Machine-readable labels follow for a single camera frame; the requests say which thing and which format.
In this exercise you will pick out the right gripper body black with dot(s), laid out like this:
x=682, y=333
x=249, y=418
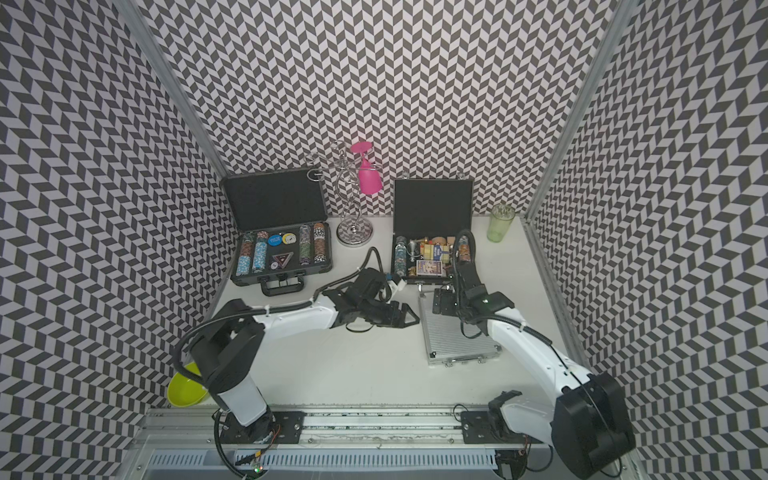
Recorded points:
x=451, y=304

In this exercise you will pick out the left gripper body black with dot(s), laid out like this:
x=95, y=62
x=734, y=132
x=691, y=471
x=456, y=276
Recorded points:
x=381, y=313

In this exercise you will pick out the small silver aluminium poker case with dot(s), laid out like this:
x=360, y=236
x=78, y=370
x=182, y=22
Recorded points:
x=447, y=340

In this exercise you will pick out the black poker case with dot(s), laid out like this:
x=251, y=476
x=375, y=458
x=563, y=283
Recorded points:
x=283, y=230
x=427, y=209

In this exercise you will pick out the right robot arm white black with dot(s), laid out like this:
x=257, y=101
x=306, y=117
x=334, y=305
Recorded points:
x=583, y=416

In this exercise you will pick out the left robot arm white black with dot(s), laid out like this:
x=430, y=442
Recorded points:
x=219, y=354

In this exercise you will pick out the green translucent cup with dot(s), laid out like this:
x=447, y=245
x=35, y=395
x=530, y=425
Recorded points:
x=500, y=220

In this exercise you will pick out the pink wine glass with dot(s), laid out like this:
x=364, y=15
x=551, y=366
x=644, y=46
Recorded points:
x=370, y=181

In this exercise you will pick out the yellow green bowl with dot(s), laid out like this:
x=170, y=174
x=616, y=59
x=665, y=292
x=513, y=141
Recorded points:
x=183, y=392

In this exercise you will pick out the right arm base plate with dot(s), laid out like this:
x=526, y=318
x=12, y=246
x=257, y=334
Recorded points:
x=484, y=427

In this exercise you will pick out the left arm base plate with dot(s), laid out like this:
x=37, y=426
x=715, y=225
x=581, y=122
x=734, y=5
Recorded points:
x=281, y=427

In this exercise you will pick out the aluminium mounting rail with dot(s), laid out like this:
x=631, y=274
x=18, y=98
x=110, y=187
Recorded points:
x=324, y=427

